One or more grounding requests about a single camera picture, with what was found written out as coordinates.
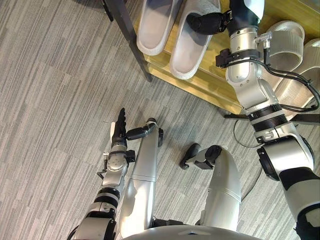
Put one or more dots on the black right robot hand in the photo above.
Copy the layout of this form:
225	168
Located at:
240	17

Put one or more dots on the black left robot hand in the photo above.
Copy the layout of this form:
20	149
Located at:
121	130

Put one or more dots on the white slipper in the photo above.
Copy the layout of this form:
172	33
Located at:
190	52
155	27

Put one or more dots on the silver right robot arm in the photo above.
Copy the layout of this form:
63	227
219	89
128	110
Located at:
252	82

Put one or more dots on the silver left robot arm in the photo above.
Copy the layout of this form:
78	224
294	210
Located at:
113	165

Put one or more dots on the silver left robot leg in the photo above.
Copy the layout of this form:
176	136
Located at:
143	175

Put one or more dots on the silver robot leg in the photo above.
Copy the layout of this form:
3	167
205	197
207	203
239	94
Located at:
143	175
225	180

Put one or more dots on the grey ribbed slipper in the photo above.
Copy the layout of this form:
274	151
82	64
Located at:
285	50
297	90

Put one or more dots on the silver right robot leg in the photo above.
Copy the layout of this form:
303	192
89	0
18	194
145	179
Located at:
225	180

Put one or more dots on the silver robot torso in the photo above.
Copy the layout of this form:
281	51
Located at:
190	233

